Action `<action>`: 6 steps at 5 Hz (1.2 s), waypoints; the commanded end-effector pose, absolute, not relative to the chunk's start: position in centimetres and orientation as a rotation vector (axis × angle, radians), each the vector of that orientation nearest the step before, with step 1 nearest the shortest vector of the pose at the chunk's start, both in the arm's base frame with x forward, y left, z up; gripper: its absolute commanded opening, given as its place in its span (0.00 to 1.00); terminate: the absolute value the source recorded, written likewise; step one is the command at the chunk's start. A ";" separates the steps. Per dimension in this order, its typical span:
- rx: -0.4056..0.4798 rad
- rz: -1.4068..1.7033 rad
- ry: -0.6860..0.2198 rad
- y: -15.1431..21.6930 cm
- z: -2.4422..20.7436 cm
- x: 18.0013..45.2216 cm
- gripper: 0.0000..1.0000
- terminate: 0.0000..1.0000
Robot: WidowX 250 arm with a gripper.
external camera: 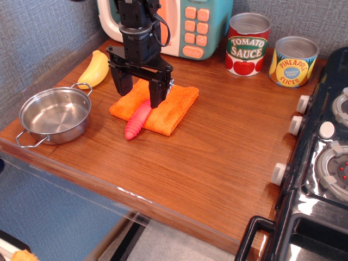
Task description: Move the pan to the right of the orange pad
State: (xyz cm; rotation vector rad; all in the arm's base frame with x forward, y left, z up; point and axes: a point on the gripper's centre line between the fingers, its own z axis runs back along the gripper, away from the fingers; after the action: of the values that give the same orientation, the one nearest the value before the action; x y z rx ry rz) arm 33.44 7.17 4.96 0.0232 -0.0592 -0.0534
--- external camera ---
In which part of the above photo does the tomato sauce can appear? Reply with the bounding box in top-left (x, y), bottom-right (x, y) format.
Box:
top-left (225, 13), bottom-right (271, 77)

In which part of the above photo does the pink handled metal spoon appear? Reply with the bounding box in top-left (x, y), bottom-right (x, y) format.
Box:
top-left (125, 100), bottom-right (152, 140)

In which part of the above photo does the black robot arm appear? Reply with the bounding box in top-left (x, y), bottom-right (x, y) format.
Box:
top-left (107, 1), bottom-right (173, 109)

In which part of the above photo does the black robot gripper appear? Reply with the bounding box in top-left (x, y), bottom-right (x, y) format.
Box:
top-left (107, 22), bottom-right (173, 109)

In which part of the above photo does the pineapple slices can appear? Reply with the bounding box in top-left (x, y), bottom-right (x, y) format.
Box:
top-left (269, 36), bottom-right (319, 88)

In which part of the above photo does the stainless steel pot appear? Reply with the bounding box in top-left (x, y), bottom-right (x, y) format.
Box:
top-left (15, 83), bottom-right (93, 148)

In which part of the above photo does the grey stove burner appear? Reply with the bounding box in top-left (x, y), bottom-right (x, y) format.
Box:
top-left (315, 141), bottom-right (347, 202)
top-left (332, 88), bottom-right (347, 127)

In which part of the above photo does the white stove button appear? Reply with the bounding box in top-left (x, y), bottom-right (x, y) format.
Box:
top-left (319, 121), bottom-right (335, 139)

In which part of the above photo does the white stove knob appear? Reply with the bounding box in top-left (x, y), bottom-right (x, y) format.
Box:
top-left (271, 163), bottom-right (287, 186)
top-left (288, 116), bottom-right (303, 136)
top-left (296, 95), bottom-right (310, 114)

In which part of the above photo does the orange fuzzy object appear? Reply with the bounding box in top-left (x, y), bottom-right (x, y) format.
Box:
top-left (11, 250), bottom-right (39, 261)

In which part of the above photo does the orange folded cloth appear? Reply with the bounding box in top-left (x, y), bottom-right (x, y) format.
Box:
top-left (109, 79), bottom-right (199, 136)

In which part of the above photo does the toy microwave oven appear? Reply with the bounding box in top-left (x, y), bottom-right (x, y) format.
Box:
top-left (97, 1), bottom-right (233, 60)

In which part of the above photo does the black toy stove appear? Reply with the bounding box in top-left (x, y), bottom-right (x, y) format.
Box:
top-left (234, 46), bottom-right (348, 261)

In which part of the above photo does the yellow toy banana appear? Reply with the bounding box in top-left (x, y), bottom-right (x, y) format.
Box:
top-left (77, 50), bottom-right (109, 90)

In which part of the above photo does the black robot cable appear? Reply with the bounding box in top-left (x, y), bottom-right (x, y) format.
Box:
top-left (152, 13), bottom-right (171, 47)

